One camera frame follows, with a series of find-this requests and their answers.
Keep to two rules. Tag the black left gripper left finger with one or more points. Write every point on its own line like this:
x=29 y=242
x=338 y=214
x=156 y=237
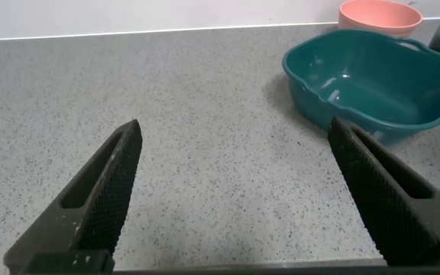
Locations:
x=90 y=214

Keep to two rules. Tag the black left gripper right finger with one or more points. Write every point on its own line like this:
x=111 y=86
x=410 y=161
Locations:
x=392 y=214

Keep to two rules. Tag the pink plastic bowl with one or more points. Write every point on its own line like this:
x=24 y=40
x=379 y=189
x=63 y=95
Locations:
x=380 y=15

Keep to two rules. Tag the teal plastic basin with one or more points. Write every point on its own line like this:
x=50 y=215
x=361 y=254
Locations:
x=376 y=84

